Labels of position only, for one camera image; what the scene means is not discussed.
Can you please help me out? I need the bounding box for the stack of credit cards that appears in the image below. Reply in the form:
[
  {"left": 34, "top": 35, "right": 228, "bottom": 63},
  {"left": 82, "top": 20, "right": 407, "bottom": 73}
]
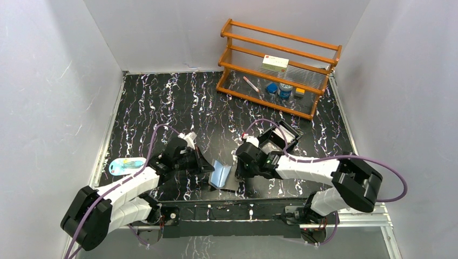
[{"left": 274, "top": 125, "right": 295, "bottom": 143}]

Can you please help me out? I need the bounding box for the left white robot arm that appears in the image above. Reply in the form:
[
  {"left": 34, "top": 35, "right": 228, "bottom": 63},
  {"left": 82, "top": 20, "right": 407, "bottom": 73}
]
[{"left": 60, "top": 137, "right": 214, "bottom": 251}]

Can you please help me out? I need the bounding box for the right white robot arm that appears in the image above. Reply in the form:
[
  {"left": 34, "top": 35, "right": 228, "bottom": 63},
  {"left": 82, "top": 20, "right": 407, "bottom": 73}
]
[{"left": 235, "top": 142, "right": 383, "bottom": 223}]

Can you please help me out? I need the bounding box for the black plastic card box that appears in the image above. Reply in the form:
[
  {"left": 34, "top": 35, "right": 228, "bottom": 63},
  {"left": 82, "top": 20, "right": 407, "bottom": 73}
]
[{"left": 257, "top": 120, "right": 302, "bottom": 154}]

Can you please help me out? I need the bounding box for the white blue blister pack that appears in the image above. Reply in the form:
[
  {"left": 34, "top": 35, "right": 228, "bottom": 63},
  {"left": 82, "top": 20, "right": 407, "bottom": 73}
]
[{"left": 108, "top": 157, "right": 146, "bottom": 176}]

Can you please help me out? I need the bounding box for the blue small cube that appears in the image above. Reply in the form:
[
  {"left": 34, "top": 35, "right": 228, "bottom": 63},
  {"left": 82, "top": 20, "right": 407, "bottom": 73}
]
[{"left": 266, "top": 82, "right": 278, "bottom": 95}]

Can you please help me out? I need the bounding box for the blue white round can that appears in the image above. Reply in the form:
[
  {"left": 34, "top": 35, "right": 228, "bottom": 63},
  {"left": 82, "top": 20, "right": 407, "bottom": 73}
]
[{"left": 278, "top": 83, "right": 293, "bottom": 99}]

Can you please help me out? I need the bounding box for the red white pen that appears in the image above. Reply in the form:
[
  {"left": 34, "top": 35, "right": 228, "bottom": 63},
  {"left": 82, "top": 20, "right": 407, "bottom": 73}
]
[{"left": 243, "top": 76, "right": 260, "bottom": 93}]

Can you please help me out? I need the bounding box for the yellow black small block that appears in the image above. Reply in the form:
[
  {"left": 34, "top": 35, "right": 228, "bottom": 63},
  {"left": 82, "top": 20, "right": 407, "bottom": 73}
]
[{"left": 294, "top": 88, "right": 305, "bottom": 99}]

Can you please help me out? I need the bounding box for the orange wooden shelf rack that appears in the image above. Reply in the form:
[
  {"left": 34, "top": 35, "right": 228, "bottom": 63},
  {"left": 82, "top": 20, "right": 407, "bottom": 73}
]
[{"left": 216, "top": 19, "right": 343, "bottom": 120}]

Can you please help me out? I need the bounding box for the white green carton box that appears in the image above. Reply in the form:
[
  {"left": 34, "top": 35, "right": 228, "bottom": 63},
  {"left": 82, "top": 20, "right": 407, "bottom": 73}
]
[{"left": 261, "top": 55, "right": 289, "bottom": 72}]

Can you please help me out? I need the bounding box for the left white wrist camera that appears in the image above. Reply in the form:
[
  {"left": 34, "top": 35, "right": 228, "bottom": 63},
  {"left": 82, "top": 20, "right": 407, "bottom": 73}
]
[{"left": 178, "top": 132, "right": 197, "bottom": 149}]

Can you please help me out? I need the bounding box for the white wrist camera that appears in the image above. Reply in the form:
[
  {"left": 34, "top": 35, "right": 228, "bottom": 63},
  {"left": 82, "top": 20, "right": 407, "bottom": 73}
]
[
  {"left": 178, "top": 132, "right": 197, "bottom": 149},
  {"left": 241, "top": 133, "right": 259, "bottom": 148}
]

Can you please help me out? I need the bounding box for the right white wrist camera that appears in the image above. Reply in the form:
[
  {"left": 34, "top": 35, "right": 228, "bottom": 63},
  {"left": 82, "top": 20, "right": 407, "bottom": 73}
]
[{"left": 241, "top": 133, "right": 259, "bottom": 148}]

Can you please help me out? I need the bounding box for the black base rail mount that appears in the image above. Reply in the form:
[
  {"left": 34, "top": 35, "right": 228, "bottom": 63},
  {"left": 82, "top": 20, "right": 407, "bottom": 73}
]
[{"left": 131, "top": 197, "right": 340, "bottom": 244}]

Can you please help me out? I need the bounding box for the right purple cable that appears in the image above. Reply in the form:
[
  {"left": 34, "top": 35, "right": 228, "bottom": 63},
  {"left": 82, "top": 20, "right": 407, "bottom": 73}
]
[{"left": 244, "top": 118, "right": 409, "bottom": 246}]

